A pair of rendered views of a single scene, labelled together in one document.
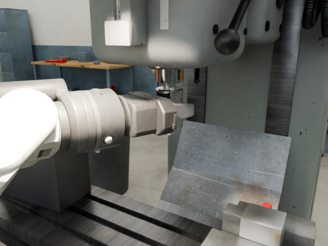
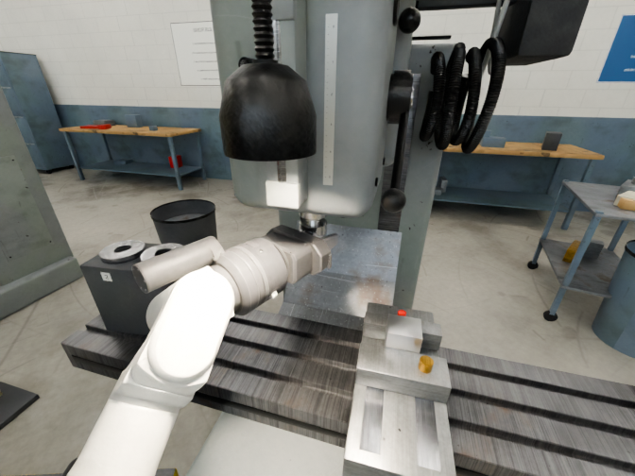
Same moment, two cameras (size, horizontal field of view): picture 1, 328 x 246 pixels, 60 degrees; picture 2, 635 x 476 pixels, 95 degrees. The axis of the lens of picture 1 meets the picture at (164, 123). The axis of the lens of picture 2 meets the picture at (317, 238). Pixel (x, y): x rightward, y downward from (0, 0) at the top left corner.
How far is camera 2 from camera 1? 0.16 m
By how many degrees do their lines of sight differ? 18
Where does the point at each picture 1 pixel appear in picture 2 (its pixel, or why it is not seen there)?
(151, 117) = (307, 261)
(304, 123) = (413, 220)
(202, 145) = not seen: hidden behind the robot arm
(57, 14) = (84, 63)
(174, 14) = (338, 172)
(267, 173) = (382, 266)
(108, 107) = (272, 263)
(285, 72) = not seen: hidden behind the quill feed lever
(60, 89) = (216, 251)
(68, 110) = (235, 278)
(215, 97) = not seen: hidden behind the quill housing
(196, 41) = (362, 197)
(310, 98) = (418, 197)
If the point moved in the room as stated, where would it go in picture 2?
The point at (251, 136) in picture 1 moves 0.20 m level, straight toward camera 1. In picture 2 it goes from (365, 233) to (374, 270)
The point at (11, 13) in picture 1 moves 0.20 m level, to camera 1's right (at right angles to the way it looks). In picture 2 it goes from (12, 59) to (26, 59)
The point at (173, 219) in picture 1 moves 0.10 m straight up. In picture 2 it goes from (307, 326) to (306, 294)
